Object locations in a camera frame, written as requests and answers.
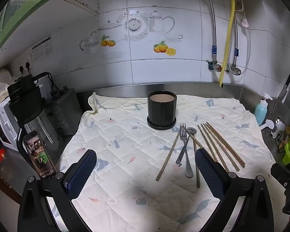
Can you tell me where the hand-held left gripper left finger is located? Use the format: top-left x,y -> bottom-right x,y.
17,149 -> 97,232

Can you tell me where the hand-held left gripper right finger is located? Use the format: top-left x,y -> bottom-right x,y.
194,148 -> 275,232

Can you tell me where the steel fork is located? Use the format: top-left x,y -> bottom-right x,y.
179,123 -> 194,178

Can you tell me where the steel spoon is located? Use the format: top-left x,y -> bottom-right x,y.
175,127 -> 197,167

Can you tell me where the black utensil holder cup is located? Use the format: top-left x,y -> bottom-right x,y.
147,91 -> 177,130

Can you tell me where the smartphone with lit screen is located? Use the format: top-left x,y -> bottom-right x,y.
23,129 -> 57,179

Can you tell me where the white quilted printed cloth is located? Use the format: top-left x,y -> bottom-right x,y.
54,92 -> 277,232

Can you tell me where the blue pump soap bottle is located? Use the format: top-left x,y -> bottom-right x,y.
254,93 -> 273,126

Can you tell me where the black lidded blender jug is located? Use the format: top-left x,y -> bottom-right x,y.
7,72 -> 61,156

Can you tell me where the white microwave oven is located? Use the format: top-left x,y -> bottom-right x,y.
0,101 -> 27,153

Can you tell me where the steel water valve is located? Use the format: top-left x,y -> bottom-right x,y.
228,63 -> 242,76

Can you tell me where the black power cable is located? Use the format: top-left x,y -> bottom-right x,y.
48,74 -> 68,97

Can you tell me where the black handled cleaver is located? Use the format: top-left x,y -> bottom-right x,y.
278,71 -> 290,102

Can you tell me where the white wall socket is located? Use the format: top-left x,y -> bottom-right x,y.
18,55 -> 35,75

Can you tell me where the black and white wall label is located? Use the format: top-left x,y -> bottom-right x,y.
31,37 -> 53,62

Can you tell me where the braided steel water hose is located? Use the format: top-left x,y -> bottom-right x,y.
199,0 -> 218,62
233,12 -> 240,66

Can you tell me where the yellow gas hose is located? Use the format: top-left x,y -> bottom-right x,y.
219,0 -> 235,88

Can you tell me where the green wall cabinet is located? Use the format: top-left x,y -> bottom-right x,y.
0,0 -> 63,61

